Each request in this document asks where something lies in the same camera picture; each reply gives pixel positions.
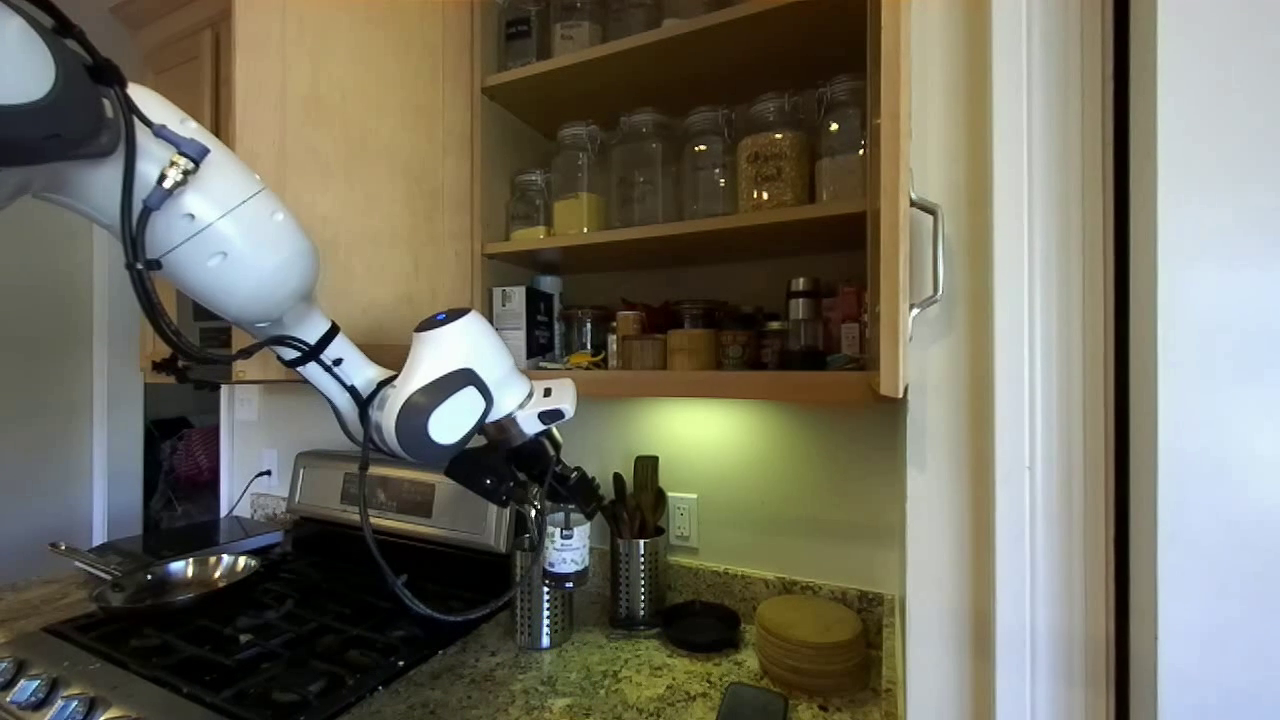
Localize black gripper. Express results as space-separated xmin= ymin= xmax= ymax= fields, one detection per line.
xmin=510 ymin=422 xmax=608 ymax=536

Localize spice jar white floral label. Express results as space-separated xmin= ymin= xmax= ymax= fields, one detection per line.
xmin=536 ymin=501 xmax=596 ymax=586

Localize wooden cabinet door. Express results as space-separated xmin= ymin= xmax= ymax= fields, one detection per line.
xmin=227 ymin=0 xmax=486 ymax=388
xmin=873 ymin=0 xmax=948 ymax=400

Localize round wooden container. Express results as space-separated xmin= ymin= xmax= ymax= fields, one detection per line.
xmin=664 ymin=323 xmax=723 ymax=377
xmin=619 ymin=331 xmax=673 ymax=377

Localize wooden microwave surround cabinet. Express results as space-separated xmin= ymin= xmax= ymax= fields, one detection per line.
xmin=114 ymin=0 xmax=238 ymax=388

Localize wooden spatula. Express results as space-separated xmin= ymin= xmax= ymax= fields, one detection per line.
xmin=628 ymin=451 xmax=673 ymax=540

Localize steel utensil holder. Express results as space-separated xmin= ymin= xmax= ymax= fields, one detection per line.
xmin=614 ymin=534 xmax=673 ymax=632
xmin=514 ymin=505 xmax=581 ymax=655

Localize black carton box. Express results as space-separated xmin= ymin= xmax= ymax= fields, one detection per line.
xmin=524 ymin=273 xmax=569 ymax=367

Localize small black dish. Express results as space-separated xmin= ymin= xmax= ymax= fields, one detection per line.
xmin=660 ymin=596 xmax=746 ymax=655

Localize white carton box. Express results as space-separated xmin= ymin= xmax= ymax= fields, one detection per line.
xmin=487 ymin=279 xmax=536 ymax=377

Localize dark smartphone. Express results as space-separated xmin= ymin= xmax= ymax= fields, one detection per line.
xmin=716 ymin=680 xmax=791 ymax=720

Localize stack of cork trivets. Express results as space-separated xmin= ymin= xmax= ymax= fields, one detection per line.
xmin=751 ymin=591 xmax=873 ymax=706

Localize tall jar yellow contents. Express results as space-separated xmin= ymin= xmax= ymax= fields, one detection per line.
xmin=549 ymin=119 xmax=614 ymax=244

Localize stainless gas range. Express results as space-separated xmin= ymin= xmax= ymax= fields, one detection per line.
xmin=0 ymin=449 xmax=534 ymax=720

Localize red spice jar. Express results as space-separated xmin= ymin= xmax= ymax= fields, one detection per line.
xmin=827 ymin=286 xmax=873 ymax=372

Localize clear glass storage jar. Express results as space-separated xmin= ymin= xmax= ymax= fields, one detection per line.
xmin=608 ymin=108 xmax=682 ymax=234
xmin=549 ymin=0 xmax=608 ymax=60
xmin=676 ymin=104 xmax=740 ymax=226
xmin=491 ymin=0 xmax=552 ymax=73

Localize black panel with pink print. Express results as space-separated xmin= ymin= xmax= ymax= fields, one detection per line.
xmin=141 ymin=384 xmax=224 ymax=558

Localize steel frying pan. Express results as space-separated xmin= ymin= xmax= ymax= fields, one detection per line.
xmin=48 ymin=536 xmax=266 ymax=615

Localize glass jar with label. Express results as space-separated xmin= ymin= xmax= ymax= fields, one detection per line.
xmin=731 ymin=88 xmax=817 ymax=218

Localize glass jar pale contents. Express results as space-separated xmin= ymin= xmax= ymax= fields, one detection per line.
xmin=811 ymin=73 xmax=873 ymax=209

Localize white door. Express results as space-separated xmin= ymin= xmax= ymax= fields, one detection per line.
xmin=1153 ymin=0 xmax=1280 ymax=720

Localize dark utensil handles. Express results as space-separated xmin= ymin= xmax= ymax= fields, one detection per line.
xmin=599 ymin=473 xmax=635 ymax=540

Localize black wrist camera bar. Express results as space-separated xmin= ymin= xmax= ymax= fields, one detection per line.
xmin=443 ymin=434 xmax=536 ymax=512

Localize wooden wall cabinet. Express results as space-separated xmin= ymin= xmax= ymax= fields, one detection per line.
xmin=463 ymin=0 xmax=911 ymax=411

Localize black power cord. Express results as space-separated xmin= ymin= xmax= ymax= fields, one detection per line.
xmin=217 ymin=466 xmax=276 ymax=528

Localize white door frame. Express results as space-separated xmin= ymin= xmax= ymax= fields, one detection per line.
xmin=990 ymin=0 xmax=1122 ymax=720

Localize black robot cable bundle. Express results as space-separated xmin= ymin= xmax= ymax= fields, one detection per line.
xmin=23 ymin=0 xmax=534 ymax=632

